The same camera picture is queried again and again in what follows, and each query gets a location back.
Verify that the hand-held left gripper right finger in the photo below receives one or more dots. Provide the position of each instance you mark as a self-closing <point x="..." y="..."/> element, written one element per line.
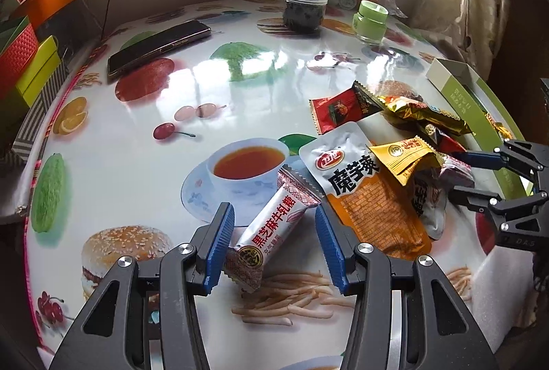
<point x="329" y="245"/>

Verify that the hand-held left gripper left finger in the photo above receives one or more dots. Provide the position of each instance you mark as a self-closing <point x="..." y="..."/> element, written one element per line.
<point x="221" y="241"/>

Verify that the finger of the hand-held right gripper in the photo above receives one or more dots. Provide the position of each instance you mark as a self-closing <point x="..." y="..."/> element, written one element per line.
<point x="478" y="159"/>
<point x="474" y="200"/>

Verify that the purple snack packet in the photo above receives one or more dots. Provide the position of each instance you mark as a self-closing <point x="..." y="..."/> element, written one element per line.
<point x="457" y="175"/>

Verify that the gold candy wrapper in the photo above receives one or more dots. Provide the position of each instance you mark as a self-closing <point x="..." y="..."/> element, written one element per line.
<point x="497" y="128"/>

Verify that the large orange and white pouch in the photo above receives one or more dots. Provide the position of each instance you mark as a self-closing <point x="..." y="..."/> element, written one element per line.
<point x="369" y="207"/>

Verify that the white and red nougat packet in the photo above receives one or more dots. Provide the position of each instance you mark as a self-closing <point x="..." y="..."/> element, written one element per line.
<point x="274" y="220"/>

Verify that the green and white cardboard box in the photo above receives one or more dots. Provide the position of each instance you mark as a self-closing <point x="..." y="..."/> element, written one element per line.
<point x="463" y="95"/>

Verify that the long gold snack packet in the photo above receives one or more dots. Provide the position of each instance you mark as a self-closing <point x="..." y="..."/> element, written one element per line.
<point x="424" y="113"/>

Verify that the yellow snack packet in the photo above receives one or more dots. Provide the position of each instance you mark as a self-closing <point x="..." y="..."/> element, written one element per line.
<point x="403" y="158"/>

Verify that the printed glossy tablecloth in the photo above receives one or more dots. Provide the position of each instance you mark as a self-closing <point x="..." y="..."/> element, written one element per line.
<point x="150" y="164"/>

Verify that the dark brown snack packet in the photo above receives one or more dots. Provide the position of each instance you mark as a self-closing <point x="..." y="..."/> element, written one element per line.
<point x="366" y="98"/>

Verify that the red packet with dark picture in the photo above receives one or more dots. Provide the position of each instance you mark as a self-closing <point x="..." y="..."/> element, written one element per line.
<point x="332" y="110"/>

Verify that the green cream jar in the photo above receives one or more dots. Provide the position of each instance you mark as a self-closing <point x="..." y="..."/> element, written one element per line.
<point x="369" y="23"/>

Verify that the dark smartphone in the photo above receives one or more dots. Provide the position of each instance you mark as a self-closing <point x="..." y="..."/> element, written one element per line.
<point x="158" y="48"/>

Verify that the black and white striped box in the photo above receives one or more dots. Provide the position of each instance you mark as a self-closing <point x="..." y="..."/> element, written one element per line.
<point x="30" y="130"/>

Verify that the dark jar with white lid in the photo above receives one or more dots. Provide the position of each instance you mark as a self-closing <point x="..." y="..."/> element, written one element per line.
<point x="304" y="12"/>

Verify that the yellow-green box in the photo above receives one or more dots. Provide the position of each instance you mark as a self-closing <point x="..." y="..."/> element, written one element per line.
<point x="40" y="70"/>

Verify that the red woven box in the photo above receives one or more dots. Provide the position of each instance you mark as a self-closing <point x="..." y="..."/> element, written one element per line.
<point x="17" y="53"/>

